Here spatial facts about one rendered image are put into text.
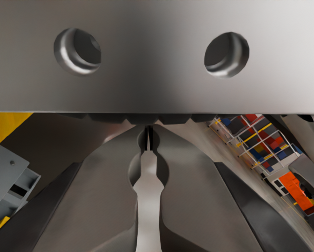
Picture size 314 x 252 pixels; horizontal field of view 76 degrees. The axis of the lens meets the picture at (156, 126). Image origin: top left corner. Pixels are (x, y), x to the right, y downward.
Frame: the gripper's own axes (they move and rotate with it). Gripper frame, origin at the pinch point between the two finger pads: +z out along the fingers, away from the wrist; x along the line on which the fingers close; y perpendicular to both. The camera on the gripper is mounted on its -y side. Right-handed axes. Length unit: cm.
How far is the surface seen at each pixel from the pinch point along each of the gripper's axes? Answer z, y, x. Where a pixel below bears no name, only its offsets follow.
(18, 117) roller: 7.3, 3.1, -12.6
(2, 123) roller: 5.0, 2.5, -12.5
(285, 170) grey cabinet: 470, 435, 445
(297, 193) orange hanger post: 208, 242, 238
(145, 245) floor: 44, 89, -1
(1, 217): 20, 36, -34
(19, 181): 31, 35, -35
